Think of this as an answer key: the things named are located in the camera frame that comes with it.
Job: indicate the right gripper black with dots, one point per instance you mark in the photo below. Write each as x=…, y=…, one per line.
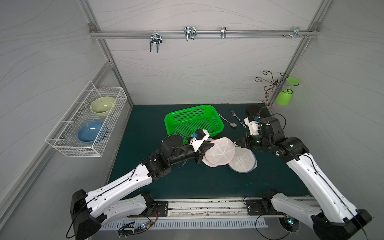
x=248, y=141

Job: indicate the green plastic basket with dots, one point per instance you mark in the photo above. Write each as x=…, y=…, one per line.
x=185, y=122

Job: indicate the aluminium top rail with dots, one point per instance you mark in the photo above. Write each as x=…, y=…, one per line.
x=201, y=34

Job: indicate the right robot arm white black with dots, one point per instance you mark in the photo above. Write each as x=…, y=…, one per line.
x=336, y=218

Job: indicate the metal cup holder stand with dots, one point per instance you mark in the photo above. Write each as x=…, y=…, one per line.
x=272, y=86

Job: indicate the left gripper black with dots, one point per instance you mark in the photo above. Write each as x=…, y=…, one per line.
x=201, y=147

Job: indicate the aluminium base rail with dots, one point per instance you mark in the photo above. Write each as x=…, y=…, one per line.
x=185, y=208

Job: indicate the metal double hook middle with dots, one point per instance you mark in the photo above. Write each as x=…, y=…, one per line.
x=190, y=33

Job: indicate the white wire wall basket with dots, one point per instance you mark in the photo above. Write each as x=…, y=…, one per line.
x=63, y=137

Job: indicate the blue ceramic bowl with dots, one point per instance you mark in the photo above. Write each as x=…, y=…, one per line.
x=93, y=132

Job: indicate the white slotted cable duct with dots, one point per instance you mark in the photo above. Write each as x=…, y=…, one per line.
x=190, y=224

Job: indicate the metal bracket hook right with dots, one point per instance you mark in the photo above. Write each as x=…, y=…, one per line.
x=296, y=34

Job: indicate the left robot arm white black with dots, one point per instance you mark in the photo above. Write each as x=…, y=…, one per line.
x=90, y=211

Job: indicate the green plastic wine glass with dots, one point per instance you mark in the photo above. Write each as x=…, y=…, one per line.
x=286, y=95

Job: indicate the metal clip hook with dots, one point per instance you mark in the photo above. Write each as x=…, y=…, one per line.
x=223, y=32

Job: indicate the white mesh laundry bag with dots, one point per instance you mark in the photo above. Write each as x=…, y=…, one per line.
x=244, y=161

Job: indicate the light green ceramic bowl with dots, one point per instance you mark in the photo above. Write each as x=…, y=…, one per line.
x=103, y=106

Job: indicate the metal double hook left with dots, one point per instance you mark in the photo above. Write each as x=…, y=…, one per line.
x=156, y=40

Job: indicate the round white mesh bag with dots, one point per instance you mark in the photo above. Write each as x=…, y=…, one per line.
x=220, y=154

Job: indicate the metal double hook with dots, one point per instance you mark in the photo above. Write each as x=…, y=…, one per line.
x=190, y=33
x=156, y=40

